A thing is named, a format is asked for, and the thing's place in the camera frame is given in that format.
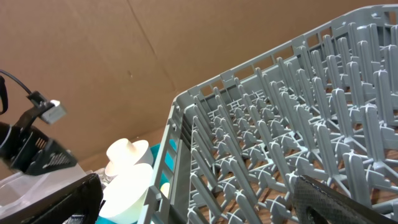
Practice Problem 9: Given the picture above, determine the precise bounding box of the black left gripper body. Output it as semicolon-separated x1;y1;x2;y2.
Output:
1;105;77;175

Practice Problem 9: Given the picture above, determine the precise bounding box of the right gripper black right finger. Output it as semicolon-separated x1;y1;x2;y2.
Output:
293;175;397;224

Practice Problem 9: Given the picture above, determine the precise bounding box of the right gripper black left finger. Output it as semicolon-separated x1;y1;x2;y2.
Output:
1;173;103;224

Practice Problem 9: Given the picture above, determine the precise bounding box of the white bowl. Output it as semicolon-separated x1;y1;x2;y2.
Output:
99;163;153;223

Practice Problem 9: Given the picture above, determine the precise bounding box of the clear plastic storage bin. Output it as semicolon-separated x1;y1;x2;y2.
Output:
1;165;86;219

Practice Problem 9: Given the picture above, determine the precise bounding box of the white upturned cup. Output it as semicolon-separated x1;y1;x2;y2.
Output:
106;138;138;166

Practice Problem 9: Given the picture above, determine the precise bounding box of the yellow plastic spoon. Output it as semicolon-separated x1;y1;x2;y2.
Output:
160;182;170;198

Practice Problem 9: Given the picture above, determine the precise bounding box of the teal serving tray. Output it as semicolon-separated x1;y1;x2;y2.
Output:
95;139;177;224

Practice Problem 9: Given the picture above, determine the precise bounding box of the grey dish rack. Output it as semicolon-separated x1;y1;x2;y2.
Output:
138;4;397;223

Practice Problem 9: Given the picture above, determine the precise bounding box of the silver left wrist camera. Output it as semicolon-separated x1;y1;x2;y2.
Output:
27;91;67;124

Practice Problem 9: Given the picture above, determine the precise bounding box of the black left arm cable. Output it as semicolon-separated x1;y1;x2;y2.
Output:
0;68;34;116

